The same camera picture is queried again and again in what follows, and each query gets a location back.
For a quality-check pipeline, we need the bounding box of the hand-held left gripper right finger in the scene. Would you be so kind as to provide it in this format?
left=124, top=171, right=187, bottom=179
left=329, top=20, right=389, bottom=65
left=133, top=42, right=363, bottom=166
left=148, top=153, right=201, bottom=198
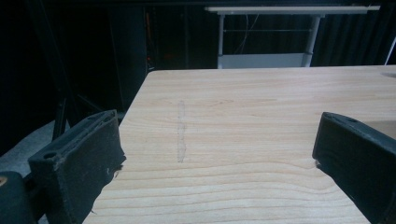
left=312, top=111, right=396, bottom=224

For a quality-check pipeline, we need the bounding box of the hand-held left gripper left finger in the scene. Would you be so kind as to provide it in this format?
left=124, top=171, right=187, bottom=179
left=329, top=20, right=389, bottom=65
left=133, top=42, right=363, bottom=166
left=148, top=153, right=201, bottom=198
left=27, top=109, right=127, bottom=224

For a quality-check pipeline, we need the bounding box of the black tripod stand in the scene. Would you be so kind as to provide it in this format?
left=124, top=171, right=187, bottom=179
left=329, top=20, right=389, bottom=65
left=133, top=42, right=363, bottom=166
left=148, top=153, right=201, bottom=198
left=50, top=92, right=101, bottom=141

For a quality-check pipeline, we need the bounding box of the white slanted pole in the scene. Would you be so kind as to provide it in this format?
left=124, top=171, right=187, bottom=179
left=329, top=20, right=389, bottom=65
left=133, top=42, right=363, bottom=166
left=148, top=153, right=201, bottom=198
left=385, top=36, right=396, bottom=65

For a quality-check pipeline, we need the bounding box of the dark curtain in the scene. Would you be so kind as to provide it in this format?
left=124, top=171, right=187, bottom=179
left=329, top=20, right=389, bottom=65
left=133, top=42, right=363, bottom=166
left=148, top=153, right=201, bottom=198
left=311, top=12, right=396, bottom=67

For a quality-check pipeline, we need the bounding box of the white metal desk frame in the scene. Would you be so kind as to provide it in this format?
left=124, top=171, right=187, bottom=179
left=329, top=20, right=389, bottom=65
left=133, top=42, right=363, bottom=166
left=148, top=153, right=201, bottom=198
left=204, top=5, right=381, bottom=69

